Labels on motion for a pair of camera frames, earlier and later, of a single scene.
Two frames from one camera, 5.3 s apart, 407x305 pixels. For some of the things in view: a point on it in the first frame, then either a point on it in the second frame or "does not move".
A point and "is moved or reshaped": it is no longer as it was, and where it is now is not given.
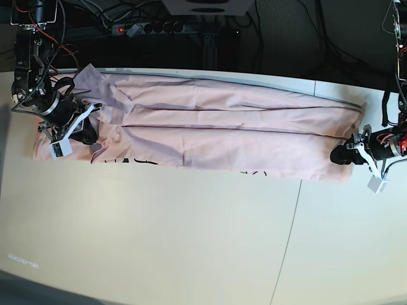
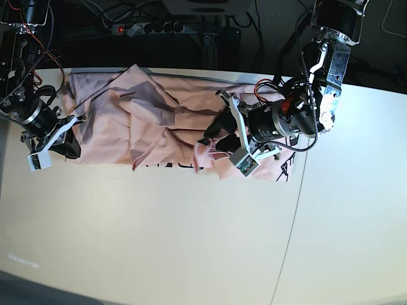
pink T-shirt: (213, 124) is moved or reshaped
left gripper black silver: (62, 113) → (42, 121)
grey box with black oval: (206, 7) does not move
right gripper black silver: (381, 145) → (266, 125)
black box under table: (222, 50) does not move
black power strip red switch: (135, 29) does not move
